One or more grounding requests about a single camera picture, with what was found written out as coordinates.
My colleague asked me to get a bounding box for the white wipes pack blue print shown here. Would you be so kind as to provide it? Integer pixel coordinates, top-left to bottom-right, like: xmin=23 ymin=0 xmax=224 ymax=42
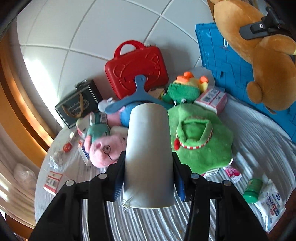
xmin=255 ymin=179 xmax=286 ymax=233

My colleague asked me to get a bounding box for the green plastic bottle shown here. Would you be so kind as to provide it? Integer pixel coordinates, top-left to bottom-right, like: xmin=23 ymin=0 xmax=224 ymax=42
xmin=243 ymin=178 xmax=263 ymax=204

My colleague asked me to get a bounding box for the black gift bag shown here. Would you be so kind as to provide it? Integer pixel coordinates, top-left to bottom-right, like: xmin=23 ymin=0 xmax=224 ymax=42
xmin=55 ymin=80 xmax=103 ymax=128

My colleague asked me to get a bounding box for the small green frog plush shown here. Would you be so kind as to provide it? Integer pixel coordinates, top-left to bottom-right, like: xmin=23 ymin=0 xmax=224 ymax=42
xmin=162 ymin=83 xmax=200 ymax=106

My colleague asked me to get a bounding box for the large green frog plush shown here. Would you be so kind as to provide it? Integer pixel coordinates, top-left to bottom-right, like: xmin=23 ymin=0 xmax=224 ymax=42
xmin=168 ymin=103 xmax=234 ymax=174

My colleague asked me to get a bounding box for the red white cigarette box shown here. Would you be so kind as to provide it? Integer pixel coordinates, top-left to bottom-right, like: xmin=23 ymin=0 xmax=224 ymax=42
xmin=43 ymin=171 xmax=69 ymax=196

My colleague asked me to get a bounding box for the small red cube box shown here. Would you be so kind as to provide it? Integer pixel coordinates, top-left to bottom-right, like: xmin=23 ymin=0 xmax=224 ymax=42
xmin=62 ymin=142 xmax=72 ymax=153

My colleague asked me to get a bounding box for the brown teddy bear plush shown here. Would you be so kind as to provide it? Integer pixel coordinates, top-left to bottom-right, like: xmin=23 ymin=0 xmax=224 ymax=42
xmin=213 ymin=1 xmax=295 ymax=112

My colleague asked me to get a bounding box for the blue plastic storage crate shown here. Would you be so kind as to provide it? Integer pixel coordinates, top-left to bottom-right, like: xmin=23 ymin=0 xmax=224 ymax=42
xmin=195 ymin=23 xmax=295 ymax=142

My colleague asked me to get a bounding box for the pink tissue pack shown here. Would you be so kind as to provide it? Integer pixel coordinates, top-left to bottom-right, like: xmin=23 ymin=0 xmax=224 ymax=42
xmin=194 ymin=87 xmax=227 ymax=115

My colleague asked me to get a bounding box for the white paper roll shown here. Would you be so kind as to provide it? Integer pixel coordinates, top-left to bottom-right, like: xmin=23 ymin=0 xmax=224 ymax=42
xmin=122 ymin=103 xmax=175 ymax=209

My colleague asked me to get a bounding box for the crumpled white tissue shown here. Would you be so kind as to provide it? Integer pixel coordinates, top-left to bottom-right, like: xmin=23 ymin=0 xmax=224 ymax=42
xmin=49 ymin=151 xmax=64 ymax=170

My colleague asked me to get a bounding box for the pink pig plush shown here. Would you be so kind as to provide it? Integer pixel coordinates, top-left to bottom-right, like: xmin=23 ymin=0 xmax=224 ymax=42
xmin=84 ymin=134 xmax=127 ymax=168

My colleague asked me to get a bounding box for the blue round plush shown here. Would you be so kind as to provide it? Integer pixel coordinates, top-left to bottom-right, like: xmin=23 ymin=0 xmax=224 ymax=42
xmin=119 ymin=101 xmax=144 ymax=128

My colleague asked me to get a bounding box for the red plastic toy suitcase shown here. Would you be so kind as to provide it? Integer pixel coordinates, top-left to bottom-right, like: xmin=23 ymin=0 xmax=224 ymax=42
xmin=104 ymin=40 xmax=169 ymax=99

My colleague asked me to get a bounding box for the yellow duck plush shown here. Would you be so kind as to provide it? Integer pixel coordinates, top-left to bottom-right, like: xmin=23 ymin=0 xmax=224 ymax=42
xmin=173 ymin=71 xmax=209 ymax=92

